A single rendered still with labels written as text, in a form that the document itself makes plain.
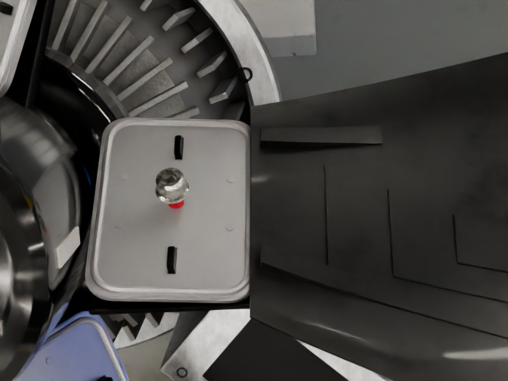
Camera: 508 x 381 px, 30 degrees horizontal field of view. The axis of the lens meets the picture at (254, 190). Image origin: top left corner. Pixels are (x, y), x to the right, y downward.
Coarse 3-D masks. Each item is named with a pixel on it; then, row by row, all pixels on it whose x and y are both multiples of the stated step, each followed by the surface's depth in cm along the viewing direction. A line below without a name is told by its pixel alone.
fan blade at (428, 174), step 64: (256, 128) 40; (320, 128) 40; (384, 128) 40; (448, 128) 40; (256, 192) 38; (320, 192) 38; (384, 192) 38; (448, 192) 38; (256, 256) 36; (320, 256) 37; (384, 256) 37; (448, 256) 37; (256, 320) 35; (320, 320) 35; (384, 320) 35; (448, 320) 36
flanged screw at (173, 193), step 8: (168, 168) 37; (160, 176) 37; (168, 176) 37; (176, 176) 37; (160, 184) 37; (168, 184) 37; (176, 184) 37; (184, 184) 37; (160, 192) 37; (168, 192) 37; (176, 192) 37; (184, 192) 37; (160, 200) 37; (168, 200) 37; (176, 200) 37; (176, 208) 38
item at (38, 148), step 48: (48, 96) 42; (96, 96) 42; (0, 144) 33; (48, 144) 37; (96, 144) 42; (0, 192) 32; (48, 192) 34; (0, 240) 33; (48, 240) 33; (0, 288) 34; (48, 288) 33; (0, 336) 33
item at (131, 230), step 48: (144, 144) 40; (192, 144) 40; (240, 144) 40; (96, 192) 38; (144, 192) 39; (192, 192) 39; (240, 192) 39; (96, 240) 37; (144, 240) 37; (192, 240) 37; (240, 240) 37; (96, 288) 36; (144, 288) 36; (192, 288) 36; (240, 288) 36
